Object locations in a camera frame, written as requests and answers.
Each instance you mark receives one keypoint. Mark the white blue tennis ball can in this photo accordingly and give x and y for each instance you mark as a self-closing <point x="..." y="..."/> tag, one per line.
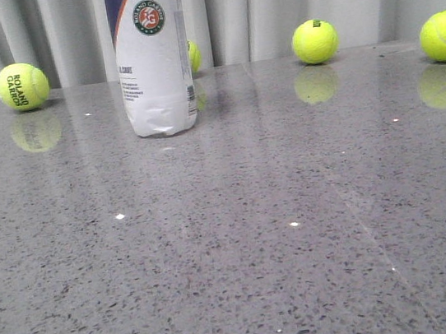
<point x="151" y="52"/>

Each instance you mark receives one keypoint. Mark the Head Team tennis ball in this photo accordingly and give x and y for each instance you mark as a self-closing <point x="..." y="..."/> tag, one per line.
<point x="195" y="56"/>

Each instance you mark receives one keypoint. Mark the Wilson tennis ball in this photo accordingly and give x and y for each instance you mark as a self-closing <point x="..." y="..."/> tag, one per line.
<point x="315" y="41"/>

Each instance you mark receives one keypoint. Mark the Roland Garros tennis ball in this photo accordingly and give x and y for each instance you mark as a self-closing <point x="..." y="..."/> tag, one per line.
<point x="23" y="86"/>

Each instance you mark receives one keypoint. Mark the grey pleated curtain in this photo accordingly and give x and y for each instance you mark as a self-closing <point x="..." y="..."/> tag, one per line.
<point x="70" y="40"/>

